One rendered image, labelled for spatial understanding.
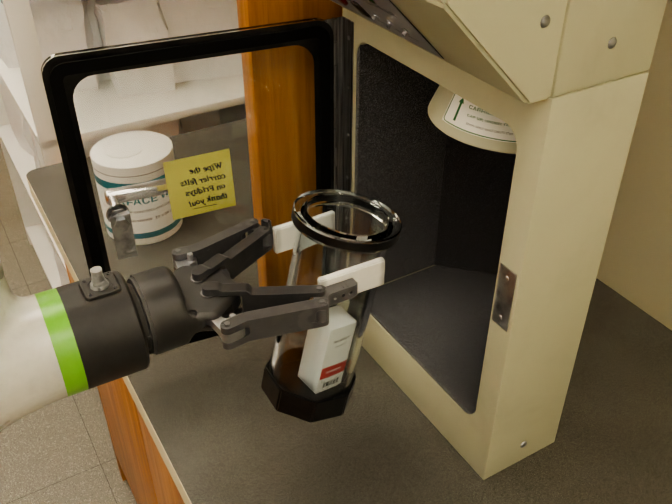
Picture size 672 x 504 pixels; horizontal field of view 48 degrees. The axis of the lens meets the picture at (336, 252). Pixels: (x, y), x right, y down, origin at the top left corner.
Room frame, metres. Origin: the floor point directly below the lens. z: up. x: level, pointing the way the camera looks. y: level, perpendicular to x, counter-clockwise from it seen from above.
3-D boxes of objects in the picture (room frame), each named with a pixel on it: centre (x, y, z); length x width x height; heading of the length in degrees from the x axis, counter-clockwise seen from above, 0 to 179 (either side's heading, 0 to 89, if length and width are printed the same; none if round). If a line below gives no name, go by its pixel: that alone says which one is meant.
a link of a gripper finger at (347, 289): (0.53, 0.00, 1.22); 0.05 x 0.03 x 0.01; 119
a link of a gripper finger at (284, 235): (0.64, 0.03, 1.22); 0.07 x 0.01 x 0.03; 120
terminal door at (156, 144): (0.74, 0.14, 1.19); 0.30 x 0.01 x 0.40; 113
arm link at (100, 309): (0.49, 0.20, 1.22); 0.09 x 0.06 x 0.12; 29
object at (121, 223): (0.69, 0.24, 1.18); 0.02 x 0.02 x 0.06; 23
